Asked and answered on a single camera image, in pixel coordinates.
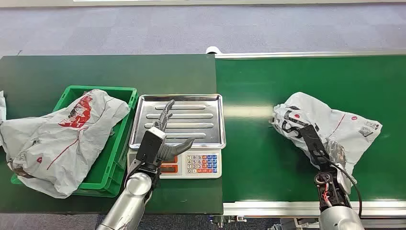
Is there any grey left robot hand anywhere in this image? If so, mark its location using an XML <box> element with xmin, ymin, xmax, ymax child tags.
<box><xmin>152</xmin><ymin>100</ymin><xmax>195</xmax><ymax>162</ymax></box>

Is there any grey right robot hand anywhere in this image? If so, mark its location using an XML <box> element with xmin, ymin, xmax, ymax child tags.
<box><xmin>326</xmin><ymin>139</ymin><xmax>347</xmax><ymax>167</ymax></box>

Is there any grey poly mailer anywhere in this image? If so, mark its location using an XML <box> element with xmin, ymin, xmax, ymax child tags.
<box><xmin>0</xmin><ymin>89</ymin><xmax>131</xmax><ymax>199</ymax></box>
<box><xmin>271</xmin><ymin>92</ymin><xmax>383</xmax><ymax>195</ymax></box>

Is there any green conveyor belt machine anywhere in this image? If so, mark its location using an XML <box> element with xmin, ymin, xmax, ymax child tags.
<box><xmin>215</xmin><ymin>50</ymin><xmax>406</xmax><ymax>229</ymax></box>

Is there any electronic scale, steel tray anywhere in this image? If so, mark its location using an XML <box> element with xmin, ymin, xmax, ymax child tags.
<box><xmin>126</xmin><ymin>93</ymin><xmax>227</xmax><ymax>179</ymax></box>

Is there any green plastic crate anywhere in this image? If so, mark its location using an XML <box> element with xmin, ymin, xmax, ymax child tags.
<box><xmin>10</xmin><ymin>85</ymin><xmax>139</xmax><ymax>198</ymax></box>

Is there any grey poly mailer, red print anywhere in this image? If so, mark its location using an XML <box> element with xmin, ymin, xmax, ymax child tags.
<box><xmin>0</xmin><ymin>89</ymin><xmax>131</xmax><ymax>199</ymax></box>

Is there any white bag edge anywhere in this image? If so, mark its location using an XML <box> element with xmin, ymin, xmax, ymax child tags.
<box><xmin>0</xmin><ymin>90</ymin><xmax>7</xmax><ymax>125</ymax></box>

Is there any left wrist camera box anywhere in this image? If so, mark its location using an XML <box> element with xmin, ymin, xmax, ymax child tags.
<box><xmin>135</xmin><ymin>126</ymin><xmax>167</xmax><ymax>173</ymax></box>

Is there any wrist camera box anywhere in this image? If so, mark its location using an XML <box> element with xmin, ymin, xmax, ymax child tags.
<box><xmin>135</xmin><ymin>126</ymin><xmax>167</xmax><ymax>173</ymax></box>
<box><xmin>299</xmin><ymin>125</ymin><xmax>331</xmax><ymax>171</ymax></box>

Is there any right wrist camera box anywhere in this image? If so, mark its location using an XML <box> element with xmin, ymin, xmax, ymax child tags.
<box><xmin>299</xmin><ymin>125</ymin><xmax>331</xmax><ymax>171</ymax></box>

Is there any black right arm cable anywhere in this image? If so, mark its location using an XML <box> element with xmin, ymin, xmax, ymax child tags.
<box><xmin>320</xmin><ymin>155</ymin><xmax>363</xmax><ymax>219</ymax></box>

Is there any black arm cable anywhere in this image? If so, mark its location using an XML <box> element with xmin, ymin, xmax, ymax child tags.
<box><xmin>124</xmin><ymin>159</ymin><xmax>142</xmax><ymax>188</ymax></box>
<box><xmin>320</xmin><ymin>155</ymin><xmax>363</xmax><ymax>219</ymax></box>

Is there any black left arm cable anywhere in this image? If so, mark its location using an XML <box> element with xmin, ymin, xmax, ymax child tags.
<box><xmin>124</xmin><ymin>159</ymin><xmax>142</xmax><ymax>188</ymax></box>

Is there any metal conveyor bracket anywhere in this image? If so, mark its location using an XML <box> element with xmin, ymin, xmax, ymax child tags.
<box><xmin>209</xmin><ymin>215</ymin><xmax>248</xmax><ymax>229</ymax></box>

